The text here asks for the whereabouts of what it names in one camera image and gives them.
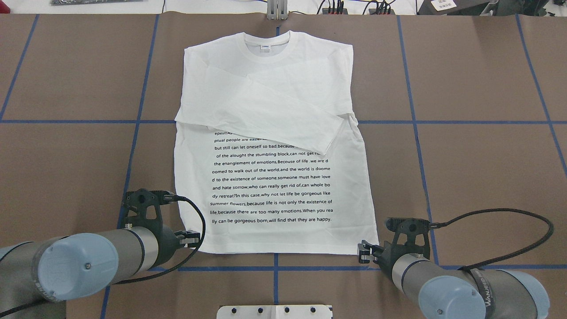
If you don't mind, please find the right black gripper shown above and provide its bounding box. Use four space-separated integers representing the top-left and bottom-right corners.
358 240 431 277

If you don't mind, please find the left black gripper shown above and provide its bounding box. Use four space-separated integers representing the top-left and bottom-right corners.
148 224 201 268

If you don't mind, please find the white printed long-sleeve shirt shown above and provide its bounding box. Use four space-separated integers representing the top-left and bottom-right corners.
174 31 379 255

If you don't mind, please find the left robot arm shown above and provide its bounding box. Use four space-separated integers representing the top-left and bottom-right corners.
0 224 201 319

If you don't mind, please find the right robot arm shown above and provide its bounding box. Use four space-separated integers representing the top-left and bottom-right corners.
358 241 550 319

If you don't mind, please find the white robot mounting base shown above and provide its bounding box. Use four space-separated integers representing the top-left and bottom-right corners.
216 304 334 319

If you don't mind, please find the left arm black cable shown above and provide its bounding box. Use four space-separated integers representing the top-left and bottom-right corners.
0 195 207 317

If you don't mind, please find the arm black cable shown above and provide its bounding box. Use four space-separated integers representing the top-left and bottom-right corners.
0 195 207 317
427 208 555 272

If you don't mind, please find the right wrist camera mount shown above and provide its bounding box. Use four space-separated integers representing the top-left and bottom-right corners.
385 218 431 246

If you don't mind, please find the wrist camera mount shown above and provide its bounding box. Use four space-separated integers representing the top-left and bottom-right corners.
385 218 431 246
119 188 176 232

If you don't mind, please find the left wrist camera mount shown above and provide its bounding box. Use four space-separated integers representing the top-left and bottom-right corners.
119 188 176 232

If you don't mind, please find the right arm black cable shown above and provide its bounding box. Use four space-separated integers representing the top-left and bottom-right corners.
427 208 555 272

